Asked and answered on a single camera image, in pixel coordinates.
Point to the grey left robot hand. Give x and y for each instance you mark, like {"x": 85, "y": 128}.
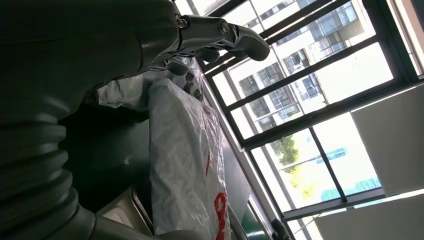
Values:
{"x": 82, "y": 43}

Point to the grey package with red print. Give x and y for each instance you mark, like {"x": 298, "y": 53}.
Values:
{"x": 182, "y": 159}

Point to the green conveyor belt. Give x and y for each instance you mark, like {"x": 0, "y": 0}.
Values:
{"x": 255, "y": 228}

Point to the green tree outside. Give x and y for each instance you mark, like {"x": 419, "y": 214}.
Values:
{"x": 286, "y": 152}

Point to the white scale with steel tray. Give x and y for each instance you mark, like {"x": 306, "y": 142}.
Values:
{"x": 119, "y": 212}

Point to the apartment building outside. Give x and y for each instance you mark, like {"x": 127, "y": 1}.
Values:
{"x": 331, "y": 43}

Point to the black window frame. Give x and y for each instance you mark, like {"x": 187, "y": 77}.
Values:
{"x": 318, "y": 115}

